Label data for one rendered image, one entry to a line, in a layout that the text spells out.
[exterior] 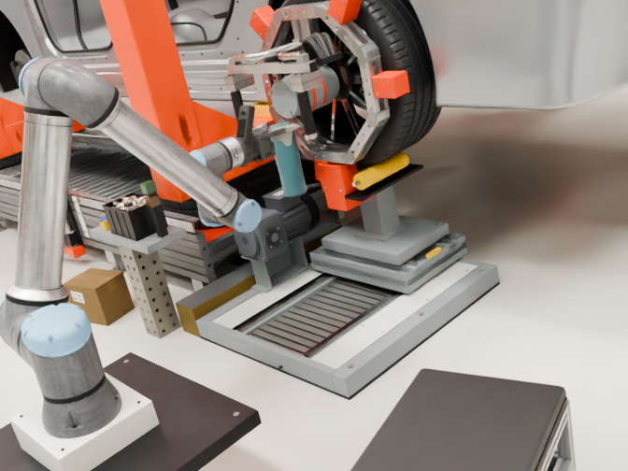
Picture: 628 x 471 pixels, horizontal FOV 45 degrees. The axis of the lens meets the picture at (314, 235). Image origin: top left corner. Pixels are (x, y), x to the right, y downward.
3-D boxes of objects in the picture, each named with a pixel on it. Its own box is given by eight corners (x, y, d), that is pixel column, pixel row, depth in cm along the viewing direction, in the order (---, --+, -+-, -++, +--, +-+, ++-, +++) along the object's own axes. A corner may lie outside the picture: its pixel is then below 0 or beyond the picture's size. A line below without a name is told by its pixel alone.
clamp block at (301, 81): (324, 83, 237) (321, 66, 235) (303, 92, 231) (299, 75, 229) (313, 83, 240) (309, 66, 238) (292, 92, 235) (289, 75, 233)
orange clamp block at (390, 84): (389, 92, 246) (410, 92, 240) (373, 98, 242) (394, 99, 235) (385, 70, 244) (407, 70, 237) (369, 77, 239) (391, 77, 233)
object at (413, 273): (467, 255, 293) (464, 232, 289) (408, 296, 272) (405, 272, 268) (372, 236, 329) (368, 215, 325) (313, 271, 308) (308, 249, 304)
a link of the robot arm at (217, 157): (182, 186, 215) (174, 152, 211) (217, 171, 223) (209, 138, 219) (202, 192, 209) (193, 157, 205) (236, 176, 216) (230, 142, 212)
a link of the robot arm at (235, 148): (209, 140, 219) (230, 142, 212) (222, 135, 222) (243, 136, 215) (217, 169, 222) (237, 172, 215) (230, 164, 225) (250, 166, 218)
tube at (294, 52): (347, 48, 242) (340, 14, 238) (304, 64, 231) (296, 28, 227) (309, 49, 255) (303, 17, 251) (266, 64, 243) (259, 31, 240)
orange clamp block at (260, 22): (284, 21, 268) (269, 4, 271) (268, 26, 264) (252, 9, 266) (278, 35, 274) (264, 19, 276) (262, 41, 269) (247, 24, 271)
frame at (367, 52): (399, 162, 254) (371, -5, 234) (386, 168, 250) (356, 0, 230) (292, 151, 293) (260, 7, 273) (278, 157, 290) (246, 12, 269)
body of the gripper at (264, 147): (262, 152, 232) (231, 165, 225) (255, 125, 229) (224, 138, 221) (278, 154, 226) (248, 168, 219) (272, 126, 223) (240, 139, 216)
